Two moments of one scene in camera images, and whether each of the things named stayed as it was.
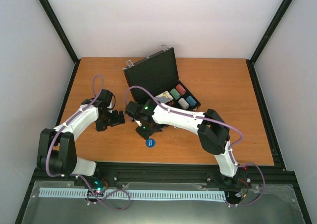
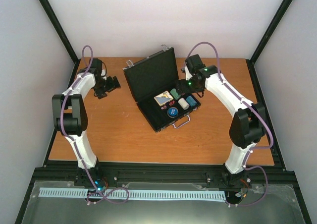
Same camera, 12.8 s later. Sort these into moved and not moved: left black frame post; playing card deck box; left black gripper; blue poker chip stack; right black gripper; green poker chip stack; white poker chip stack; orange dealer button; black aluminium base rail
Moved: left black gripper; orange dealer button; right black gripper
Not moved: white poker chip stack; green poker chip stack; left black frame post; playing card deck box; blue poker chip stack; black aluminium base rail
